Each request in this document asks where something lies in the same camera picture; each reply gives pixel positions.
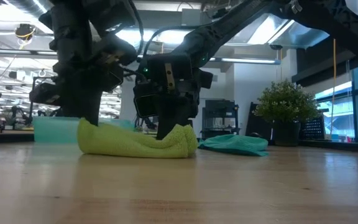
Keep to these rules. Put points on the black ceiling dome camera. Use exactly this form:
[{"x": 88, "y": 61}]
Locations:
[{"x": 25, "y": 31}]

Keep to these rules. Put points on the translucent teal plastic basket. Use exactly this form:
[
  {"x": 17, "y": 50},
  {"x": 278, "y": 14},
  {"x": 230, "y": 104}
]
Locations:
[{"x": 54, "y": 130}]

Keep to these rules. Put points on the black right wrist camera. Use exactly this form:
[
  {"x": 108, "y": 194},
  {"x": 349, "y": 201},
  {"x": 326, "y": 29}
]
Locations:
[{"x": 146, "y": 102}]

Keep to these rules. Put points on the potted green plant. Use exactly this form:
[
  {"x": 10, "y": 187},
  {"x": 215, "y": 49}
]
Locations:
[{"x": 284, "y": 102}]

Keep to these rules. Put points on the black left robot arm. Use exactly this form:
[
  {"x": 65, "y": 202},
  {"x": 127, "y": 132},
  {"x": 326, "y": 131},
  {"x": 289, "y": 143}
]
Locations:
[{"x": 73, "y": 18}]

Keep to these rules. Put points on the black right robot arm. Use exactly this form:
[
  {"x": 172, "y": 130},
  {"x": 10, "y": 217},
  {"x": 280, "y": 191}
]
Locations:
[{"x": 228, "y": 21}]

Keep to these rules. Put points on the black perforated crate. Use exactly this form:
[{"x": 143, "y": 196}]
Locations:
[{"x": 312, "y": 127}]

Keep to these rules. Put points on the teal microfiber towel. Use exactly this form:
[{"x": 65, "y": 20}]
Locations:
[{"x": 235, "y": 144}]

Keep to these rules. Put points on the black aluminium table frame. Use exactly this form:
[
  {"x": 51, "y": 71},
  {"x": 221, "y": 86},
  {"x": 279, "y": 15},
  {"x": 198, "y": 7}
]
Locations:
[{"x": 353, "y": 147}]

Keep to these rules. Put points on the black leaning board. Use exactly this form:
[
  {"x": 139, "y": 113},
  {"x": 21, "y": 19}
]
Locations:
[{"x": 253, "y": 124}]

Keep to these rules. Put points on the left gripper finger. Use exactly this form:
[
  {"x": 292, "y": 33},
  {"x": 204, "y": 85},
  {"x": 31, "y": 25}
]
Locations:
[{"x": 82, "y": 107}]

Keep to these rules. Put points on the black shelf cart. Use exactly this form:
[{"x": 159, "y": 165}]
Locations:
[{"x": 219, "y": 109}]

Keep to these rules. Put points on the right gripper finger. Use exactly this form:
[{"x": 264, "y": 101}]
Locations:
[{"x": 172, "y": 118}]

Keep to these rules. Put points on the lime green microfiber towel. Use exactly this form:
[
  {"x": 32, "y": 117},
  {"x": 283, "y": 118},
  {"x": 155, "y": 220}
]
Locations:
[{"x": 129, "y": 144}]

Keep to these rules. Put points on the black gantry frame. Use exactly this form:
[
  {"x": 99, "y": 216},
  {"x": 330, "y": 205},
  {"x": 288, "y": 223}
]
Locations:
[{"x": 42, "y": 78}]

